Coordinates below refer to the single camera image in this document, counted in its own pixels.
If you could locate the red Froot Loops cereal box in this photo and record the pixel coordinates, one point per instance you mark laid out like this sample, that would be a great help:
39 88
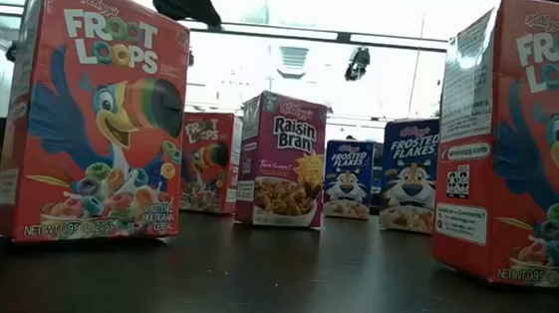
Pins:
209 161
93 112
533 171

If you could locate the magenta Raisin Bran cereal box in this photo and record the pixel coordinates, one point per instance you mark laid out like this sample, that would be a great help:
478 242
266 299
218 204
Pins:
285 152

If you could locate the blue Frosted Flakes cereal box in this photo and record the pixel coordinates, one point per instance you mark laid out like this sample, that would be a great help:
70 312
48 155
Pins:
408 176
348 177

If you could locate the ceiling air vent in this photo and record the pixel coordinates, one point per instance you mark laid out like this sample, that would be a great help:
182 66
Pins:
292 60

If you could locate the black round ceiling fixture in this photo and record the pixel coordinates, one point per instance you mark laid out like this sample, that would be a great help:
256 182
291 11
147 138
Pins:
11 51

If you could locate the black table mat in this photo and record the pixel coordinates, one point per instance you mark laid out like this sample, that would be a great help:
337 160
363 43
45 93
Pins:
268 295

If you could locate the black hanging ceiling camera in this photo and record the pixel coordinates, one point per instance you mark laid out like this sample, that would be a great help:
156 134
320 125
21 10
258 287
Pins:
357 65

